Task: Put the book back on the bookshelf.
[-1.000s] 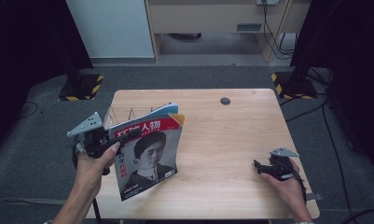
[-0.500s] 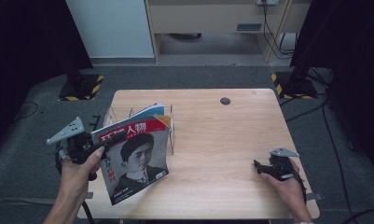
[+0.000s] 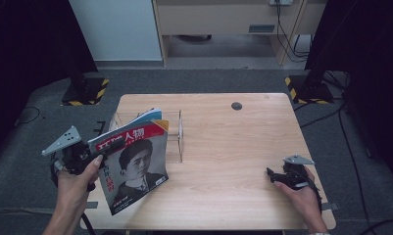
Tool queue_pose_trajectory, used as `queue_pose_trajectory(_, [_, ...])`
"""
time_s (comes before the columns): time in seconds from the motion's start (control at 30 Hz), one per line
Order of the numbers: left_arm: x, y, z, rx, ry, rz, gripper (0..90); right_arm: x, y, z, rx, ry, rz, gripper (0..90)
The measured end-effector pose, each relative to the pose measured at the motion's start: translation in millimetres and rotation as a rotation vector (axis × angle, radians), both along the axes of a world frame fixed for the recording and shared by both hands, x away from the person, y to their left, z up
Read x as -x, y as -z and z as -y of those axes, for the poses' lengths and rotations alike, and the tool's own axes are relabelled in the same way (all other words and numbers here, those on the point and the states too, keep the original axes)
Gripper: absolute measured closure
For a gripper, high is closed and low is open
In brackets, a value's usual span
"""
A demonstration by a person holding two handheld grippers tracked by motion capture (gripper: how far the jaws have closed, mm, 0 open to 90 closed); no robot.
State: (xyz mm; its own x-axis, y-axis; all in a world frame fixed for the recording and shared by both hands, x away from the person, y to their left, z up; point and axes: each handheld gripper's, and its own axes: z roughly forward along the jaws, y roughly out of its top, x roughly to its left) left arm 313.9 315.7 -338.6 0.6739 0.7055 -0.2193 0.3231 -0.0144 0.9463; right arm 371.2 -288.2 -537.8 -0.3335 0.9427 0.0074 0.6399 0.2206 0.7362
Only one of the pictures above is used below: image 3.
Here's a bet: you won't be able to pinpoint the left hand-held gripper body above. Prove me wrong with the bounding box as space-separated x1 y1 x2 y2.
41 124 102 176

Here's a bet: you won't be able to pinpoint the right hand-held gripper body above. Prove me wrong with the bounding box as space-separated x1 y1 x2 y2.
281 154 316 191

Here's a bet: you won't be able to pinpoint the portrait cover magazine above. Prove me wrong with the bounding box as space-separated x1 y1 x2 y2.
86 108 171 216

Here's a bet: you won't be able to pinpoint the clear acrylic divided organizer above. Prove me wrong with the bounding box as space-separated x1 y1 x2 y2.
108 109 185 165

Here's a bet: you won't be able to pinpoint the person's right hand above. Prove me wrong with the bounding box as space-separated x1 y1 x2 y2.
273 166 323 227

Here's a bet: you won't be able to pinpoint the person's left hand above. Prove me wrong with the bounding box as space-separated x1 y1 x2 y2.
55 154 105 212

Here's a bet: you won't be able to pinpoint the black tape floor mark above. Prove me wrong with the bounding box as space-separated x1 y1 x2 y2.
92 119 107 135

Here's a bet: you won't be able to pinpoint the yellow-black striped stand base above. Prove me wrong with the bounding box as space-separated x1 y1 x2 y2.
61 75 111 107
283 74 335 106

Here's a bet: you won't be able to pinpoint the black curtain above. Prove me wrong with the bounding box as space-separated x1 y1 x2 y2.
304 0 393 179
0 0 99 165

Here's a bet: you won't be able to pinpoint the white cabinet panel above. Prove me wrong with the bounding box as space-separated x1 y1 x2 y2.
69 0 163 63

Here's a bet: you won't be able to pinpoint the grey label on desk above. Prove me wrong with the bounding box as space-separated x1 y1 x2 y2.
248 23 276 34

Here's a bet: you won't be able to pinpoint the beige wooden desk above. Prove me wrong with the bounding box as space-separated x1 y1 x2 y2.
151 0 328 69

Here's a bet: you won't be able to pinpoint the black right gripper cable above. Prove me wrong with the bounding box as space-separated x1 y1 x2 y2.
301 169 323 214

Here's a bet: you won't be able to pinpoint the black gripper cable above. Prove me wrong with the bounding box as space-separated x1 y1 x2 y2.
49 156 98 235
301 169 323 214

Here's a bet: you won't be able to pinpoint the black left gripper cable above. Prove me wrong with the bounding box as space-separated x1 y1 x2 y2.
49 156 98 235

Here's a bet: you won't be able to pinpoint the thin black floor cable loop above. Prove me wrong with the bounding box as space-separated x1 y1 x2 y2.
14 105 42 127

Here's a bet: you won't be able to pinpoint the long black floor cable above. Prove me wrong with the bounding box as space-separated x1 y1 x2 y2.
336 97 379 235

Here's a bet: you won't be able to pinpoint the short black floor cable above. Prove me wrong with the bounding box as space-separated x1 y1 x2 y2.
299 106 345 129

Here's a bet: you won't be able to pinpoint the black hanging cables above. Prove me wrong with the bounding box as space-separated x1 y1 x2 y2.
274 2 314 64

